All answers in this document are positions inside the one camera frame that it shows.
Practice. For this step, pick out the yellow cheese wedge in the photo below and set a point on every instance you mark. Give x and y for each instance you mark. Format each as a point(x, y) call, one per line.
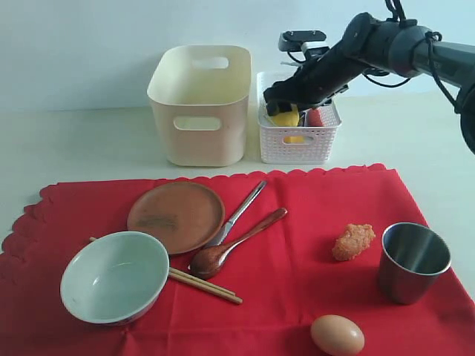
point(294, 140)

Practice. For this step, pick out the yellow lemon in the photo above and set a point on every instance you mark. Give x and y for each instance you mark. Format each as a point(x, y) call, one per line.
point(286, 119)

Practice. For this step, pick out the cream plastic bin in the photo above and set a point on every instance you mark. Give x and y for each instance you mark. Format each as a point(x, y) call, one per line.
point(199, 96)

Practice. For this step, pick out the dark wooden spoon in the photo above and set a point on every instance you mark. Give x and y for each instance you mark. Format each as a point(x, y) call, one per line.
point(209, 261)

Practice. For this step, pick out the lower wooden chopstick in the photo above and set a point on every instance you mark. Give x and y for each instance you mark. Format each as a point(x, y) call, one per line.
point(211, 290)

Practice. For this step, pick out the brown egg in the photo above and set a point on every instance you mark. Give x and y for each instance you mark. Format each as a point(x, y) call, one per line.
point(337, 335)

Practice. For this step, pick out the white ceramic bowl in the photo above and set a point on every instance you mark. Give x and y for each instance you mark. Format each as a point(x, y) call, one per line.
point(115, 279)

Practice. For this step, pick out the red scalloped table cloth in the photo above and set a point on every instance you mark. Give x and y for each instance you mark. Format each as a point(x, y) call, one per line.
point(286, 275)

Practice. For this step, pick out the wooden chopstick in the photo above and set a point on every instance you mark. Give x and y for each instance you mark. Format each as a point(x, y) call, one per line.
point(175, 272)
point(211, 290)

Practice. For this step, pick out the fried chicken nugget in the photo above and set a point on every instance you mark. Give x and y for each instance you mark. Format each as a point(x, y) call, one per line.
point(353, 241)

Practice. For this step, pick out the upper wooden chopstick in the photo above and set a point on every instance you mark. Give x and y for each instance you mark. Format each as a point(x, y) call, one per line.
point(175, 272)

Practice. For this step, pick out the brown round plate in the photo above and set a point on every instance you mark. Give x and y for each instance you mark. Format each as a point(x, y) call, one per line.
point(183, 216)

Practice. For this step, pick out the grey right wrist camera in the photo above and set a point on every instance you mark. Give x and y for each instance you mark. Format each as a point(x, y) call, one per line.
point(312, 43)

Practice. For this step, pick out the stainless steel cup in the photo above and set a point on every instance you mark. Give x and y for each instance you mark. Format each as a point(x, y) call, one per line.
point(412, 258)

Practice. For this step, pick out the blue white milk carton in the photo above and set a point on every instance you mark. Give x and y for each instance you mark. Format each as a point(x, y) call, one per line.
point(264, 121)

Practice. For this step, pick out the red sausage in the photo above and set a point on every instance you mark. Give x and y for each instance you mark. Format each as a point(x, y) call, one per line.
point(314, 118)

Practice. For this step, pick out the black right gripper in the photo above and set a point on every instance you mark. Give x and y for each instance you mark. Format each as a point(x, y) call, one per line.
point(314, 83)

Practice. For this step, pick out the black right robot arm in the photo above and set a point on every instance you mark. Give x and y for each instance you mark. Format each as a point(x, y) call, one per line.
point(403, 48)

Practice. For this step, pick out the white perforated plastic basket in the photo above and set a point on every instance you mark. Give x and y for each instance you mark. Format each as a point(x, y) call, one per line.
point(318, 140)

